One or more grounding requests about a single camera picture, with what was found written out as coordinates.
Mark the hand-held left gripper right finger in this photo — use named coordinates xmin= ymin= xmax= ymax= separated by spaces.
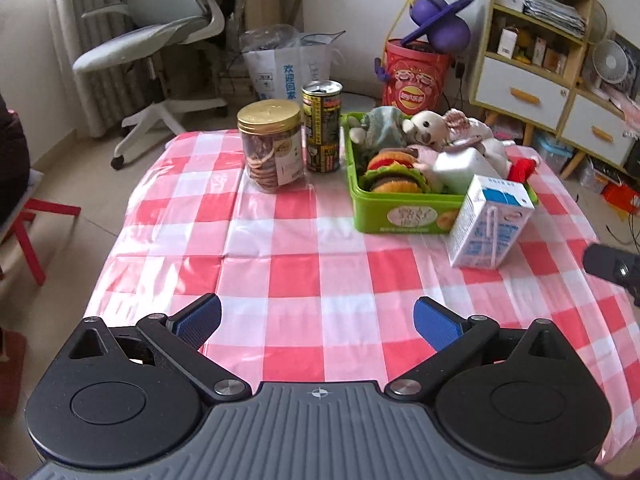
xmin=384 ymin=296 xmax=571 ymax=402

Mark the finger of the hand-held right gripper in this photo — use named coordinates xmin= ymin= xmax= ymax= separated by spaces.
xmin=582 ymin=242 xmax=640 ymax=307

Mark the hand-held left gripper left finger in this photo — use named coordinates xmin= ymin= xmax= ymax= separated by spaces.
xmin=67 ymin=294 xmax=253 ymax=405

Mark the green plastic bin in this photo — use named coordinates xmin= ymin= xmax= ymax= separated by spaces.
xmin=341 ymin=111 xmax=540 ymax=235

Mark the white sponge block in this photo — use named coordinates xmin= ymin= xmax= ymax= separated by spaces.
xmin=432 ymin=147 xmax=504 ymax=196

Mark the teal fluffy cloth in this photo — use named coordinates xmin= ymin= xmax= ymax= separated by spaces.
xmin=360 ymin=106 xmax=417 ymax=149

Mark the red box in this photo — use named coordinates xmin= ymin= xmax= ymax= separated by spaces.
xmin=602 ymin=182 xmax=637 ymax=212

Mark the clear storage box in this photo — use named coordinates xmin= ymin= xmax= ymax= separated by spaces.
xmin=575 ymin=157 xmax=609 ymax=194

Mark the blue white milk carton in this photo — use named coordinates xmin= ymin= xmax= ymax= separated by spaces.
xmin=445 ymin=174 xmax=537 ymax=270

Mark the red white checkered tablecloth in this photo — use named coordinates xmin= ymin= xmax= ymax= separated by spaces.
xmin=82 ymin=127 xmax=639 ymax=466

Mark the blue-lidded storage box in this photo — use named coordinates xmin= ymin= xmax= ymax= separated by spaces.
xmin=531 ymin=132 xmax=574 ymax=174

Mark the red plush toy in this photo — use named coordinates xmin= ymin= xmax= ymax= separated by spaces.
xmin=507 ymin=157 xmax=542 ymax=184

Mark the low wooden drawer cabinet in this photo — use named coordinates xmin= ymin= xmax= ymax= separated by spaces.
xmin=556 ymin=87 xmax=640 ymax=182

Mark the white fluffy cloth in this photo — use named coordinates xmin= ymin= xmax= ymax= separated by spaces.
xmin=479 ymin=137 xmax=514 ymax=177

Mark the plush burger toy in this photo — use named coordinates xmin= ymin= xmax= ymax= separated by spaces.
xmin=361 ymin=147 xmax=431 ymax=195

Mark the gold-lidded cookie jar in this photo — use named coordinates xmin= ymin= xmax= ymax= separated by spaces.
xmin=237 ymin=100 xmax=306 ymax=195

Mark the red stool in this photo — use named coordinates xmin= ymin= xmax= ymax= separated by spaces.
xmin=0 ymin=199 xmax=82 ymax=286

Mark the beige plush mouse toy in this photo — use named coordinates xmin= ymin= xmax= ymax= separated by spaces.
xmin=348 ymin=109 xmax=494 ymax=154

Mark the tall wooden shelf cabinet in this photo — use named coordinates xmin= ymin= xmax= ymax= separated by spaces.
xmin=470 ymin=0 xmax=594 ymax=137

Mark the white desk fan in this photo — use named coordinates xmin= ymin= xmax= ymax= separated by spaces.
xmin=591 ymin=38 xmax=630 ymax=94

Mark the black drink can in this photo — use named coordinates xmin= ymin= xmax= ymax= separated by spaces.
xmin=301 ymin=80 xmax=344 ymax=175

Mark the red snack bucket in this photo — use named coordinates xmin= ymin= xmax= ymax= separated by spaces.
xmin=382 ymin=39 xmax=454 ymax=114

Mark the dark cloth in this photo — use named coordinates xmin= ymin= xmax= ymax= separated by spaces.
xmin=0 ymin=94 xmax=32 ymax=222

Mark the white paper bag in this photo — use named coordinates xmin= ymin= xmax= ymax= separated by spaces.
xmin=240 ymin=30 xmax=347 ymax=104

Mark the stack of grey packets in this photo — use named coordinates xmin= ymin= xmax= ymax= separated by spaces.
xmin=523 ymin=0 xmax=586 ymax=37

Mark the purple bounce ball toy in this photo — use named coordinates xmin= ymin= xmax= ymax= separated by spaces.
xmin=400 ymin=0 xmax=476 ymax=55

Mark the white office chair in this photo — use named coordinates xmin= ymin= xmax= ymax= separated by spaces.
xmin=72 ymin=0 xmax=229 ymax=170

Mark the clear plastic bag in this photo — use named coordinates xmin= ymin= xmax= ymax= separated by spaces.
xmin=239 ymin=24 xmax=302 ymax=54

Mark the black picture frame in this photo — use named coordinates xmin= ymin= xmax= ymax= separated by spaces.
xmin=607 ymin=30 xmax=640 ymax=87

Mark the yellow rope purple handle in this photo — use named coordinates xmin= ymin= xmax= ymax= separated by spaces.
xmin=374 ymin=0 xmax=422 ymax=82

